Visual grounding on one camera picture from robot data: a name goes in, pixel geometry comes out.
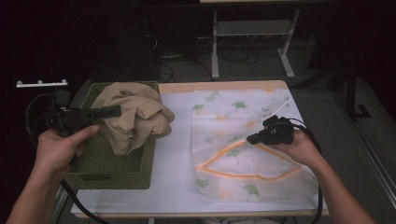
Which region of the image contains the metal floor rail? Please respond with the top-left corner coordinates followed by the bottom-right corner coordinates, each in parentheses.
top-left (332, 90), bottom-right (396, 209)

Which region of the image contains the black metal stand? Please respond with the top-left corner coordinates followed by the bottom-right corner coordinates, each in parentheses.
top-left (295, 62), bottom-right (373, 120)

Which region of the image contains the tangle of dark cables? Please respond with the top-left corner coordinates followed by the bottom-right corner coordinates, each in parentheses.
top-left (144, 31), bottom-right (260, 82)

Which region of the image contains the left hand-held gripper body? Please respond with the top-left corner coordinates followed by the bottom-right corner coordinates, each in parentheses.
top-left (16, 78), bottom-right (94, 139)

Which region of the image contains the person's right hand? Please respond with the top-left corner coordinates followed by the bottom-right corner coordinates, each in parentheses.
top-left (271, 129), bottom-right (325, 171)

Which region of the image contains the aluminium table frame bar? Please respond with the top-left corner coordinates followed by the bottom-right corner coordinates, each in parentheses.
top-left (50, 186), bottom-right (71, 224)

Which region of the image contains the beige cloth garment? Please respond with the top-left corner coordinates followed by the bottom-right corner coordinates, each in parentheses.
top-left (90, 81), bottom-right (176, 157)

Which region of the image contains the person's left hand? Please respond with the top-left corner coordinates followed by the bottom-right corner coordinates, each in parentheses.
top-left (33, 124), bottom-right (101, 189)

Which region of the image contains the left hand-held gripper black cable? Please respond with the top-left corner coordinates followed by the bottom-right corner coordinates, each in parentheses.
top-left (24, 92), bottom-right (110, 224)

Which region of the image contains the white-legged desk frame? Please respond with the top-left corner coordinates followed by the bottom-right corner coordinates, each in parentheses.
top-left (199, 0), bottom-right (302, 80)

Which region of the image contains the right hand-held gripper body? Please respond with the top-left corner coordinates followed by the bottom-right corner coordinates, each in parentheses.
top-left (257, 97), bottom-right (295, 147)

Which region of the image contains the white leaf-print mesh laundry bag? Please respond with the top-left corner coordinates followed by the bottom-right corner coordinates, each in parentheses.
top-left (190, 88), bottom-right (320, 203)

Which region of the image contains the green woven basket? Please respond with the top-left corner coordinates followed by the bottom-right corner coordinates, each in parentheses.
top-left (64, 80), bottom-right (162, 190)

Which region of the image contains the white table sheet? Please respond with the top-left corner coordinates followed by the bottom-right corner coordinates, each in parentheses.
top-left (70, 90), bottom-right (330, 216)

